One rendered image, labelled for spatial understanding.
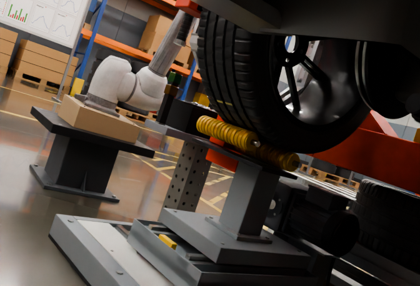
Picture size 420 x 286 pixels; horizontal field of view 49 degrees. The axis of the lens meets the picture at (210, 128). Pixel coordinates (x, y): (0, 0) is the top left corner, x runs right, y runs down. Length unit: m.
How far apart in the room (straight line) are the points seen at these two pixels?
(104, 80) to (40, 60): 8.60
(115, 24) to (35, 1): 5.35
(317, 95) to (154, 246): 0.76
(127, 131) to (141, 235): 0.89
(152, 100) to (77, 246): 1.11
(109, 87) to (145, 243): 1.05
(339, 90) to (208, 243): 0.70
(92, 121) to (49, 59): 8.74
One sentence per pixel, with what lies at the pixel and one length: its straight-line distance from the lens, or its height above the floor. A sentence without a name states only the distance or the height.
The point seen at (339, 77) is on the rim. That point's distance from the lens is 1.65.
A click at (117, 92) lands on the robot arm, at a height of 0.51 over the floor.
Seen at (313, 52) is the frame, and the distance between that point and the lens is 1.75.
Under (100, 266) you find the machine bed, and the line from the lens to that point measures 1.29.
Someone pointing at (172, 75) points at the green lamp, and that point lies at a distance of 1.79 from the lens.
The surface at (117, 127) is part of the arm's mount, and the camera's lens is 2.19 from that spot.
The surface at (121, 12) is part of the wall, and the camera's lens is 12.55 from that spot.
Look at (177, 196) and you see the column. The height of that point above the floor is 0.18.
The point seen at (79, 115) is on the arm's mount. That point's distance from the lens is 2.13.
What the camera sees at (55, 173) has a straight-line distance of 2.26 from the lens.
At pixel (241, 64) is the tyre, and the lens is 1.19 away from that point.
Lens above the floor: 0.54
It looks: 1 degrees down
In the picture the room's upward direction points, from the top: 19 degrees clockwise
